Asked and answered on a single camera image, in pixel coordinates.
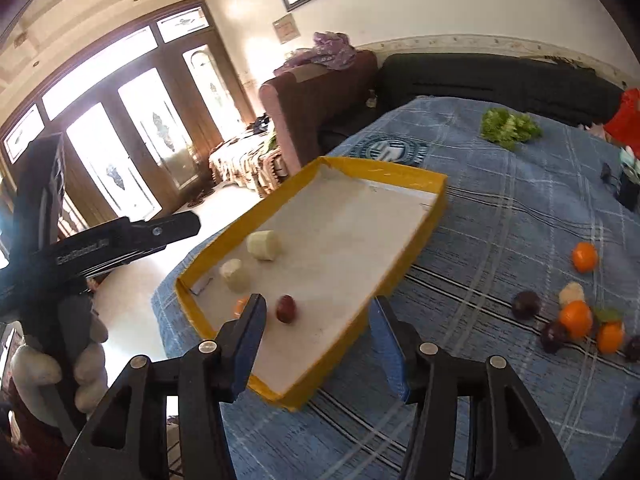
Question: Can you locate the wooden glass door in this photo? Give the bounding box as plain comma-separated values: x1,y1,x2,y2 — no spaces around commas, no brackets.
1,0,255,235

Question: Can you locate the white banana chunk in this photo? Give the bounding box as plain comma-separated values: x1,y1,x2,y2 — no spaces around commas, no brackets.
558,282,586,309

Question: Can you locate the small wall plaque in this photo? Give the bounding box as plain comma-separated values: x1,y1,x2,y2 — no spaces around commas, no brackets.
272,13,300,44

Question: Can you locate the black sofa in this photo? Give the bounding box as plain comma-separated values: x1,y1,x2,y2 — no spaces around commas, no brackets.
318,53,623,155

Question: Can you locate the green lettuce bunch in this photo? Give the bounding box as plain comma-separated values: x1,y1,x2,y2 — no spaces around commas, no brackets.
480,107,542,151

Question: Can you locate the brown armchair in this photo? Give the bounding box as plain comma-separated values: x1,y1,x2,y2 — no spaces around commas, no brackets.
258,50,378,174

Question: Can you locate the white cylinder banana piece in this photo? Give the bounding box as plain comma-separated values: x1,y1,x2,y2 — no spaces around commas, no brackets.
219,258,250,292

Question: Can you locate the white gloved left hand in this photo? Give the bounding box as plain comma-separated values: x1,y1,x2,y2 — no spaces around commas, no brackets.
12,294,108,434

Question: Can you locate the purple cloth on armchair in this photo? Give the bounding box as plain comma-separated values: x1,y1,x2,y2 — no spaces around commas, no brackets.
273,32,357,76

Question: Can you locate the orange with green leaf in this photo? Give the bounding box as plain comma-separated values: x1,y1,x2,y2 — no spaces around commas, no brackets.
594,308,625,356

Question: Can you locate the dark red plum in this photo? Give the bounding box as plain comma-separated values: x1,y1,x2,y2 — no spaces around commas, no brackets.
511,290,541,320

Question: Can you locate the wrinkled red jujube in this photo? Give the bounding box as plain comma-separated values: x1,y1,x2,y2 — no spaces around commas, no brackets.
276,295,297,324

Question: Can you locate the white block banana piece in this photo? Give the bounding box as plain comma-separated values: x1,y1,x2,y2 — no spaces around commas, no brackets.
246,230,281,261

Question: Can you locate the small dark plum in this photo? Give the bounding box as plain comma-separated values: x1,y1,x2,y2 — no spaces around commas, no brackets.
624,335,640,363
540,320,570,354

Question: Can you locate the patterned covered couch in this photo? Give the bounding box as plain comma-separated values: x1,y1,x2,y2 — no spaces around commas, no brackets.
208,114,290,197

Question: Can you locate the black box holder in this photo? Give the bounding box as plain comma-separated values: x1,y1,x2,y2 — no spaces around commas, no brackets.
615,166,640,211

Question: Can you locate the blue plaid tablecloth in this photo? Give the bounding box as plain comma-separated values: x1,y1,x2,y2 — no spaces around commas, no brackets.
150,95,640,480

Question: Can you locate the white cloth pile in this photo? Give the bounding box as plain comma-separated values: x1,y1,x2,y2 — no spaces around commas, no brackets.
620,145,640,176

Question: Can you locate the red plastic bag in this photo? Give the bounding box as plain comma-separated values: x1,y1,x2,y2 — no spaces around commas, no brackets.
604,88,640,157

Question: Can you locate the yellow rimmed white tray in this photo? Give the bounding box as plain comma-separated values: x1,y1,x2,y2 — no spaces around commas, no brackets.
175,157,447,411

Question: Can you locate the small orange tangerine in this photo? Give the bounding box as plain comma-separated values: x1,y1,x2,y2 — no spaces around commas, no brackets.
559,300,593,340

